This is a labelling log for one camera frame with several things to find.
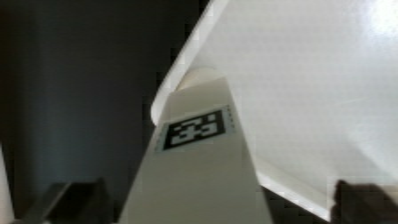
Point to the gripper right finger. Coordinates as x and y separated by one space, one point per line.
363 205

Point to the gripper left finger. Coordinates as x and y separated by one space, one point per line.
73 204

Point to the white desk leg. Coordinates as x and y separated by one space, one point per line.
195 186

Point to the white desk top tray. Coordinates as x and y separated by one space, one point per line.
306 52

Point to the white front fence bar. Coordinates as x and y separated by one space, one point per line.
5 201

